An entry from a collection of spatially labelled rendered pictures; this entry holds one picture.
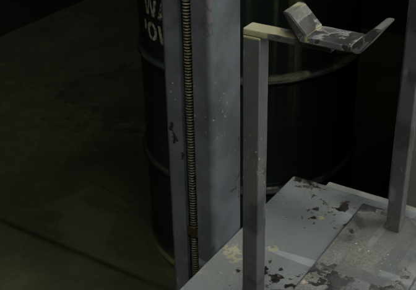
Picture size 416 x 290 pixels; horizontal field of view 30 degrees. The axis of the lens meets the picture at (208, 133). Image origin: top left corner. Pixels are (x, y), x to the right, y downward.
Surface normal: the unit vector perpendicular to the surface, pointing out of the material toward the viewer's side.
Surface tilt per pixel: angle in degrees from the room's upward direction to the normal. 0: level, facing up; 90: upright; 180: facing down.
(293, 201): 0
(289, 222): 0
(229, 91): 90
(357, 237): 0
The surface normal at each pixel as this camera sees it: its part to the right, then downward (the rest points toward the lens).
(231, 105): 0.84, 0.24
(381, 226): -0.02, -0.88
